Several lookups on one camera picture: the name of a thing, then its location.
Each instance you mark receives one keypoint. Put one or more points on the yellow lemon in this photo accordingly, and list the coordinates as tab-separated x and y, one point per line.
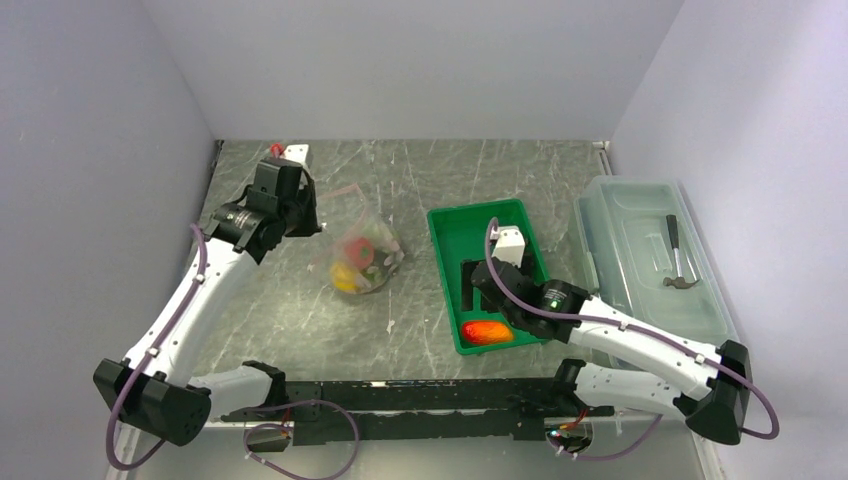
344	278

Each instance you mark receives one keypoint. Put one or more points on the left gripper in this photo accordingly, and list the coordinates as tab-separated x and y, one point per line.
310	226

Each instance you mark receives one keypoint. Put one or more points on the green plastic tray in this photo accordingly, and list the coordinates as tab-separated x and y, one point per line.
457	234

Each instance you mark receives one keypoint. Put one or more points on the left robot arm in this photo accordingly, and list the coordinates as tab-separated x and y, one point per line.
153	388

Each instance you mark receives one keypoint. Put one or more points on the clear plastic storage box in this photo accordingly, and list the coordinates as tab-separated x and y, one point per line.
620	251

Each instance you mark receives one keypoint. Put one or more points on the clear zip top bag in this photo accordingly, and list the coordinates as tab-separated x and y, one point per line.
343	214

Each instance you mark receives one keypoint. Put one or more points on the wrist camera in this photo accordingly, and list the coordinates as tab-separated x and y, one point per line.
508	245
297	153

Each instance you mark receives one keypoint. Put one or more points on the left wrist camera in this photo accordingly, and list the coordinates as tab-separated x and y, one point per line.
297	153

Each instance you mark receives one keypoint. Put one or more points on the pink peach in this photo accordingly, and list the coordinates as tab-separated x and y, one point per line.
360	252

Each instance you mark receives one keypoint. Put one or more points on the red orange mango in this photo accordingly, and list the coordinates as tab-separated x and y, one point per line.
486	332

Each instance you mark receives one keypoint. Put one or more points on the small hammer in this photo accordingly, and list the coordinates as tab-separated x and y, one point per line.
677	282

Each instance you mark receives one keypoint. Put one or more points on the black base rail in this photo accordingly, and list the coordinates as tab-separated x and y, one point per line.
319	412

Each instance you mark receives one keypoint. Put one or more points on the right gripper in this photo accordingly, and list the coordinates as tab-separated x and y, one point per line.
486	303

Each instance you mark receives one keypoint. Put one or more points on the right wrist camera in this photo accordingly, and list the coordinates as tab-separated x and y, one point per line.
508	245

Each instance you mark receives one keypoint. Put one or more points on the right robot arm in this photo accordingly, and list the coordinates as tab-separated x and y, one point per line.
707	387

